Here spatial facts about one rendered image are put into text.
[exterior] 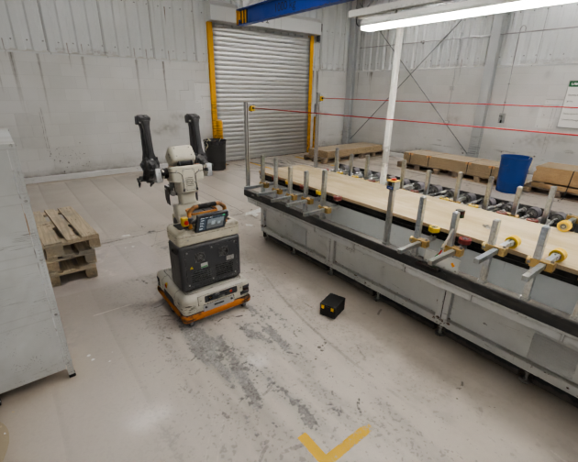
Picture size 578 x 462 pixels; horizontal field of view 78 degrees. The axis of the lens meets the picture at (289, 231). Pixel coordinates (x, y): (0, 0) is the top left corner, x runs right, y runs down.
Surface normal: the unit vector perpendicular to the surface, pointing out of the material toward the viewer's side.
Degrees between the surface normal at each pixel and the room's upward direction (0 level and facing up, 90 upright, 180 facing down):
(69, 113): 90
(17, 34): 90
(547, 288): 90
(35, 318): 90
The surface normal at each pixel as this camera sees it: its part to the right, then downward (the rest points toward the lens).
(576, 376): -0.78, 0.22
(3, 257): 0.62, 0.30
